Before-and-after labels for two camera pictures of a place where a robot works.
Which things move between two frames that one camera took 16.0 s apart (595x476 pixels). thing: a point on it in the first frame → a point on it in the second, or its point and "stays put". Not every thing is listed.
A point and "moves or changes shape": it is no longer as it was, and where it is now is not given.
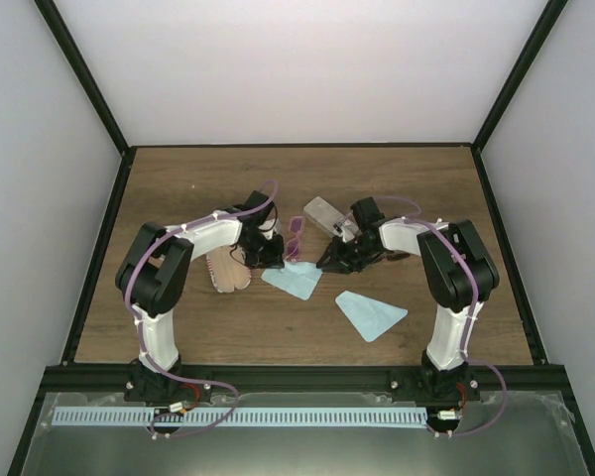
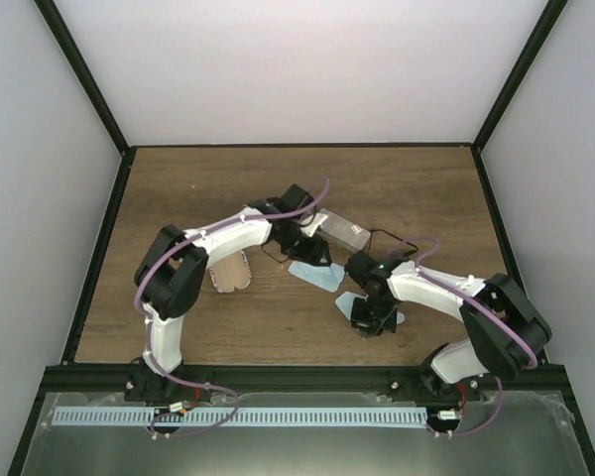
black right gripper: x=338 y=258 → x=367 y=327
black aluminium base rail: x=305 y=380 stays put
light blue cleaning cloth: x=297 y=279 moves or changes shape
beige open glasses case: x=227 y=269 stays put
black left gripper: x=274 y=259 → x=311 y=252
